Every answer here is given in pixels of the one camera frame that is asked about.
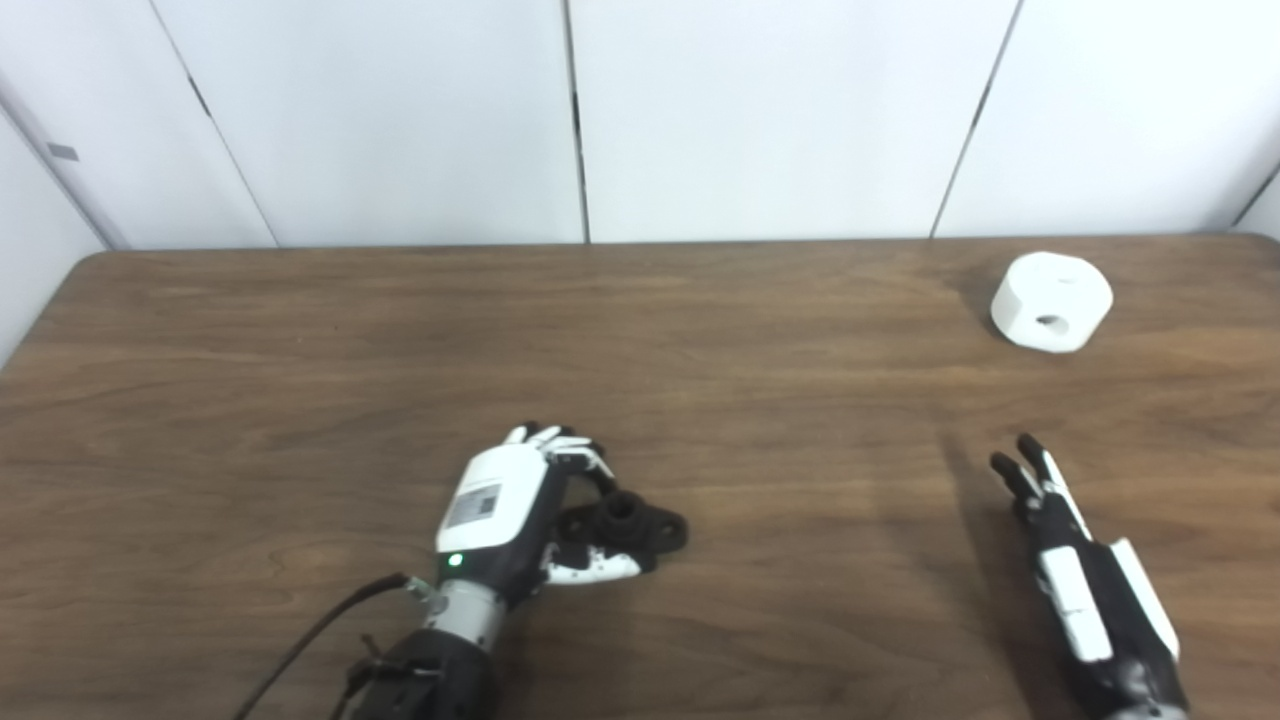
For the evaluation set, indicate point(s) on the small grey wall tag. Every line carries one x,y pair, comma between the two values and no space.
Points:
63,152

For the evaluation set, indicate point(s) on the black flanged holder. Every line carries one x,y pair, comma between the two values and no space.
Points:
625,520

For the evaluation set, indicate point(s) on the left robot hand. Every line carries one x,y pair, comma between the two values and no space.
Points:
490,510

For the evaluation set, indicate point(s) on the round white piece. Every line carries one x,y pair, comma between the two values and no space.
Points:
1045,290

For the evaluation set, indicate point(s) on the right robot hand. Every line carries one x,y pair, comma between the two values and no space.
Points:
1095,600

